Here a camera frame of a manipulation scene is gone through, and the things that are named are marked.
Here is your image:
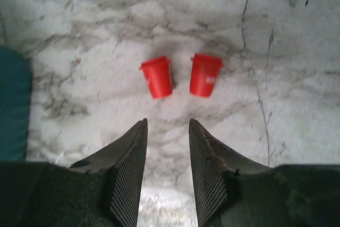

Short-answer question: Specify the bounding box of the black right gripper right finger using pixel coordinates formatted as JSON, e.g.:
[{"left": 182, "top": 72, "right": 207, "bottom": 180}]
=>
[{"left": 189, "top": 119, "right": 339, "bottom": 226}]

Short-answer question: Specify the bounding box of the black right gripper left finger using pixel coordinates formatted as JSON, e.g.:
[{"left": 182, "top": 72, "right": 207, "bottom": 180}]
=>
[{"left": 1, "top": 119, "right": 148, "bottom": 226}]

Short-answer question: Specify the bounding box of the red capsule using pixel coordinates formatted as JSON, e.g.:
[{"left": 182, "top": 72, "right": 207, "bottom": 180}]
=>
[
  {"left": 139, "top": 56, "right": 173, "bottom": 99},
  {"left": 189, "top": 53, "right": 224, "bottom": 97}
]

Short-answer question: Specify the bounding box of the teal storage basket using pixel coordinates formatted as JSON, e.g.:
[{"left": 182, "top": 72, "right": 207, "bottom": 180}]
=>
[{"left": 1, "top": 46, "right": 32, "bottom": 161}]

